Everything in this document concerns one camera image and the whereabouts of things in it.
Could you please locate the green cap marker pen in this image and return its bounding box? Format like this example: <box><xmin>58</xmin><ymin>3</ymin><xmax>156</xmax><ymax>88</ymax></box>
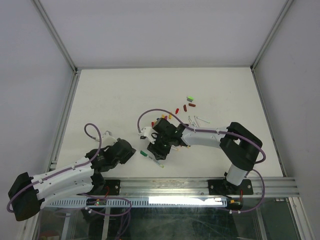
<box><xmin>140</xmin><ymin>150</ymin><xmax>164</xmax><ymax>168</ymax></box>

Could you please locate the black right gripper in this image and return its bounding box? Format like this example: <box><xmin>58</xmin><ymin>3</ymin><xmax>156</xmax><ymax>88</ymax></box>
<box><xmin>146</xmin><ymin>133</ymin><xmax>172</xmax><ymax>161</ymax></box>

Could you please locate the aluminium frame rail front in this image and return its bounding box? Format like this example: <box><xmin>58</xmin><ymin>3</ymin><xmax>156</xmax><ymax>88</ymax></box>
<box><xmin>31</xmin><ymin>176</ymin><xmax>300</xmax><ymax>200</ymax></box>

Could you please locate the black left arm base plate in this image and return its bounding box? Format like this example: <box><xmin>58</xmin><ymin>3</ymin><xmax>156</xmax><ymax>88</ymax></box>
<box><xmin>88</xmin><ymin>179</ymin><xmax>121</xmax><ymax>196</ymax></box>

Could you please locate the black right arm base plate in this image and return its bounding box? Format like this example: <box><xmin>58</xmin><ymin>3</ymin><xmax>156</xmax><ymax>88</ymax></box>
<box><xmin>207</xmin><ymin>178</ymin><xmax>254</xmax><ymax>196</ymax></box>

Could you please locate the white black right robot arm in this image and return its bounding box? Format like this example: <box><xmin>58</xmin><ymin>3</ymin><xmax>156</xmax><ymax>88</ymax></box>
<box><xmin>139</xmin><ymin>118</ymin><xmax>263</xmax><ymax>194</ymax></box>

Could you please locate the white lime-tipped marker body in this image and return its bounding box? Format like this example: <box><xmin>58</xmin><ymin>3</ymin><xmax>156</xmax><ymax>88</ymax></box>
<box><xmin>194</xmin><ymin>116</ymin><xmax>211</xmax><ymax>124</ymax></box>

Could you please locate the grey slotted cable duct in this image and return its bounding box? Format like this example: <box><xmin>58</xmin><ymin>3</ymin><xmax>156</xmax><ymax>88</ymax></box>
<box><xmin>48</xmin><ymin>196</ymin><xmax>227</xmax><ymax>208</ymax></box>

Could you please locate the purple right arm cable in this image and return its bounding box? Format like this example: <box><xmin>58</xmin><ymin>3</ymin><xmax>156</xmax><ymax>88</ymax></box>
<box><xmin>136</xmin><ymin>108</ymin><xmax>267</xmax><ymax>215</ymax></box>

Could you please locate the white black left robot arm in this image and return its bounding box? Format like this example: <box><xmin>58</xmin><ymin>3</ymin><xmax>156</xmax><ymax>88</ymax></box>
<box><xmin>7</xmin><ymin>138</ymin><xmax>136</xmax><ymax>222</ymax></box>

